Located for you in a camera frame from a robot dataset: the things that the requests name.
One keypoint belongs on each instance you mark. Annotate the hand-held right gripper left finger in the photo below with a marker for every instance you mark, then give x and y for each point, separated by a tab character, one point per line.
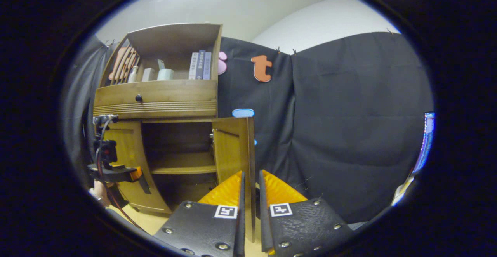
240	226

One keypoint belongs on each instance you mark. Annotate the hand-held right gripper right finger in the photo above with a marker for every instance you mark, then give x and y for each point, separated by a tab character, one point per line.
265	226

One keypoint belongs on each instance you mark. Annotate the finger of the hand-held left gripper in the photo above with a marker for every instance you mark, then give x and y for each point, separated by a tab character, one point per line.
116	173

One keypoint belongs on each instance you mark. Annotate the wooden cabinet door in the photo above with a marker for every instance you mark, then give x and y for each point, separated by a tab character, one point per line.
128	144
233	148

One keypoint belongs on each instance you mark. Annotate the wooden double-door shoe cabinet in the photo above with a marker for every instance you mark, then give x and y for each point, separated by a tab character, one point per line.
174	98

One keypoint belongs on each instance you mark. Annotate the wooden cabinet drawer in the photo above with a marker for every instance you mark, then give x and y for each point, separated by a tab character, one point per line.
174	94

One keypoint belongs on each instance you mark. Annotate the black round drawer knob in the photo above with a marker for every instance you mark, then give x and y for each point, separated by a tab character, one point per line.
138	98

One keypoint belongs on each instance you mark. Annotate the white pump bottle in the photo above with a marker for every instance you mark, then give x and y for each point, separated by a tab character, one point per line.
133	75

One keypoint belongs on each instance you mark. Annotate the small white box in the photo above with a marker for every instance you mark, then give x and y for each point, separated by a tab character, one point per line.
148	75

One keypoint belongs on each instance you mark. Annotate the white round cup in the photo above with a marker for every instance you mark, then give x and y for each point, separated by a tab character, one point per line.
165	74

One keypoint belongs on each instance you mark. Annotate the pale item in cup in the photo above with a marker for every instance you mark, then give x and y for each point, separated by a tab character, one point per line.
160	64

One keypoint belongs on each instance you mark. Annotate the white book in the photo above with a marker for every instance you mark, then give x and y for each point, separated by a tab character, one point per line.
193	66

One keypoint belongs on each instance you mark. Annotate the dark blue book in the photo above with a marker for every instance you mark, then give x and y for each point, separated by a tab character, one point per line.
200	65

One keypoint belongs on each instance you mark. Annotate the light blue book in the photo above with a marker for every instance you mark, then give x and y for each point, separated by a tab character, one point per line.
207	66

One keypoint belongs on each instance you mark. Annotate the black backdrop cloth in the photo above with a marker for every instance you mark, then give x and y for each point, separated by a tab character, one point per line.
349	113

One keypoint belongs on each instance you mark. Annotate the white and yellow object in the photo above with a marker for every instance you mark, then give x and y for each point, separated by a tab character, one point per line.
402	191

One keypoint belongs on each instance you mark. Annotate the computer screen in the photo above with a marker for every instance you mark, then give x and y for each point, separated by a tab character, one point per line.
425	144

